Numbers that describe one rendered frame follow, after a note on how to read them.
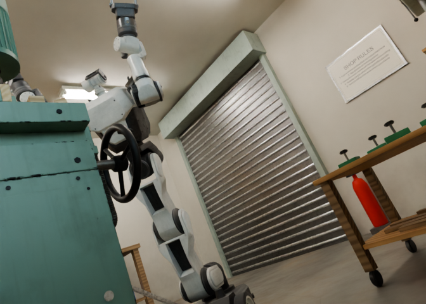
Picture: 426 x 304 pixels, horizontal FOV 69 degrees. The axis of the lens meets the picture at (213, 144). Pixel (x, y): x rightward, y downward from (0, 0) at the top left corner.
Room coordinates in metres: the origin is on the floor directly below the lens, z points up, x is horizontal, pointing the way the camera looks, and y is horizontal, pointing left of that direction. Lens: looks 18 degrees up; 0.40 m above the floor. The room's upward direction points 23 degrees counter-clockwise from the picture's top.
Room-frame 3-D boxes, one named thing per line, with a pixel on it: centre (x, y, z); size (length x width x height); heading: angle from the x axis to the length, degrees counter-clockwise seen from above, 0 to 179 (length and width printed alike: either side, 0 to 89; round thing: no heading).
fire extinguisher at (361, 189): (3.22, -1.18, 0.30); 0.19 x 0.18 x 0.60; 136
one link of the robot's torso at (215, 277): (1.84, 0.35, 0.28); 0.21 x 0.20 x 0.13; 169
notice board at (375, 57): (2.88, -1.66, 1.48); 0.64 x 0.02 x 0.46; 46
